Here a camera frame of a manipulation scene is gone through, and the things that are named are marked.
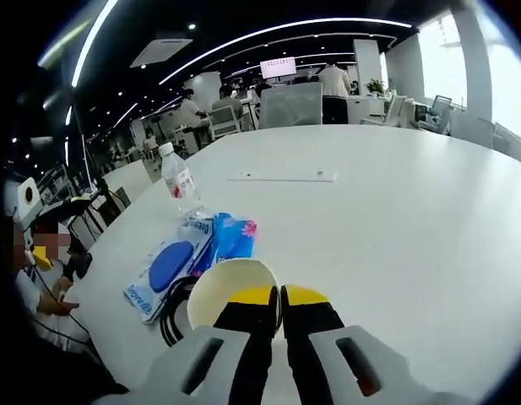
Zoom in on white paper cup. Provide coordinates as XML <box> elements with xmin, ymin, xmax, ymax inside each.
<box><xmin>186</xmin><ymin>257</ymin><xmax>283</xmax><ymax>339</ymax></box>

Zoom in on grey mesh office chair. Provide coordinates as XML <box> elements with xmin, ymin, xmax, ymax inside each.
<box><xmin>258</xmin><ymin>81</ymin><xmax>325</xmax><ymax>130</ymax></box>

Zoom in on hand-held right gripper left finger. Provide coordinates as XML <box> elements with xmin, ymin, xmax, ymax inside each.
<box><xmin>145</xmin><ymin>285</ymin><xmax>284</xmax><ymax>405</ymax></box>

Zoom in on narrow window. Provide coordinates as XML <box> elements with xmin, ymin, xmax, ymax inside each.
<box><xmin>416</xmin><ymin>13</ymin><xmax>469</xmax><ymax>103</ymax></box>

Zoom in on black stand pole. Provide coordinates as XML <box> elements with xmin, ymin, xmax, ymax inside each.
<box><xmin>73</xmin><ymin>96</ymin><xmax>107</xmax><ymax>231</ymax></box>

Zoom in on blue tissue pack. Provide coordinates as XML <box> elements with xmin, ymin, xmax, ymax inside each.
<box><xmin>210</xmin><ymin>212</ymin><xmax>260</xmax><ymax>265</ymax></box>

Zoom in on white office chair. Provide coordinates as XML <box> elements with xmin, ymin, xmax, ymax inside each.
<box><xmin>383</xmin><ymin>94</ymin><xmax>408</xmax><ymax>126</ymax></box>

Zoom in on person's clothed torso and legs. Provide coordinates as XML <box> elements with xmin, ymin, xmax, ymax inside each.
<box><xmin>13</xmin><ymin>251</ymin><xmax>95</xmax><ymax>352</ymax></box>

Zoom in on curved ceiling light strip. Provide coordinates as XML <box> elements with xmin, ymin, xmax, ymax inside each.
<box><xmin>160</xmin><ymin>17</ymin><xmax>414</xmax><ymax>86</ymax></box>

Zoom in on white low cabinet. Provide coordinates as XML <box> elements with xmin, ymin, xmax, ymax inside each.
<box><xmin>348</xmin><ymin>95</ymin><xmax>390</xmax><ymax>124</ymax></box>

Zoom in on dark office chair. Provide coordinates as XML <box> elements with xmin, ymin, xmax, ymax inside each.
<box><xmin>428</xmin><ymin>94</ymin><xmax>453</xmax><ymax>132</ymax></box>

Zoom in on blue and white wipes pack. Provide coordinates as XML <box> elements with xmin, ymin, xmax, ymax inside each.
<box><xmin>122</xmin><ymin>216</ymin><xmax>217</xmax><ymax>326</ymax></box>

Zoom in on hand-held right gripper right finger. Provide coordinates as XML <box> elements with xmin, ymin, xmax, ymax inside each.
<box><xmin>283</xmin><ymin>284</ymin><xmax>473</xmax><ymax>405</ymax></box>

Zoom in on wide window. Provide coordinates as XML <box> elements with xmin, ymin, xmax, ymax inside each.
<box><xmin>486</xmin><ymin>24</ymin><xmax>521</xmax><ymax>141</ymax></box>

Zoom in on ceiling air conditioner unit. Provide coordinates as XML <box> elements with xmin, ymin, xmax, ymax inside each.
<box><xmin>129</xmin><ymin>38</ymin><xmax>194</xmax><ymax>69</ymax></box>

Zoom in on clear plastic water bottle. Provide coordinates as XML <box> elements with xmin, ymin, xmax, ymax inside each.
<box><xmin>158</xmin><ymin>142</ymin><xmax>205</xmax><ymax>221</ymax></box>

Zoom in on wall screen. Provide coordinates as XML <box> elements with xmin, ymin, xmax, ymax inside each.
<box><xmin>259</xmin><ymin>56</ymin><xmax>297</xmax><ymax>80</ymax></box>

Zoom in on white mesh desk chair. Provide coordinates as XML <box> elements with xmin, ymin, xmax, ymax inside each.
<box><xmin>209</xmin><ymin>105</ymin><xmax>238</xmax><ymax>138</ymax></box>

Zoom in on straight ceiling light strip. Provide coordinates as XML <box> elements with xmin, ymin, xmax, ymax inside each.
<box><xmin>71</xmin><ymin>0</ymin><xmax>120</xmax><ymax>88</ymax></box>

